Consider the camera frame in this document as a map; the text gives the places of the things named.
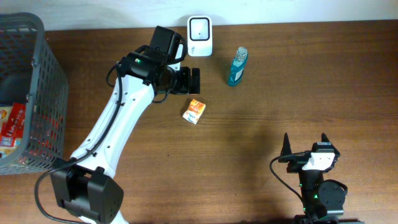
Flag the blue mouthwash bottle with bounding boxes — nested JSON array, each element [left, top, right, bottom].
[[228, 47, 248, 86]]

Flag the small orange juice carton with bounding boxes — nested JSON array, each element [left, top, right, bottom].
[[182, 99, 206, 124]]

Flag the red snack bag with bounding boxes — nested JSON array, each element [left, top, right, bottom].
[[1, 103, 26, 151]]

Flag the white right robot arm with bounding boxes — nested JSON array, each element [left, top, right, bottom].
[[277, 133, 348, 223]]

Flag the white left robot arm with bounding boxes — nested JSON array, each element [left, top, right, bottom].
[[48, 26, 200, 223]]

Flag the white barcode scanner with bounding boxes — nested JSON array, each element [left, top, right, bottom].
[[187, 16, 213, 57]]

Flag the grey plastic basket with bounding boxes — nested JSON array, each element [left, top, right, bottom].
[[1, 12, 69, 175]]

